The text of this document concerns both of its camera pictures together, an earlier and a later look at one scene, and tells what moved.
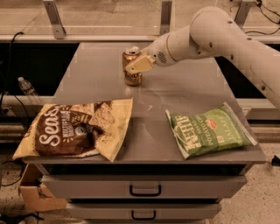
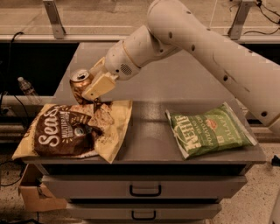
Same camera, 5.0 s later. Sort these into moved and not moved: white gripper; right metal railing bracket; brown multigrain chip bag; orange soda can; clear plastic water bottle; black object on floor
Moved: white gripper; orange soda can
Not moved: brown multigrain chip bag; right metal railing bracket; clear plastic water bottle; black object on floor
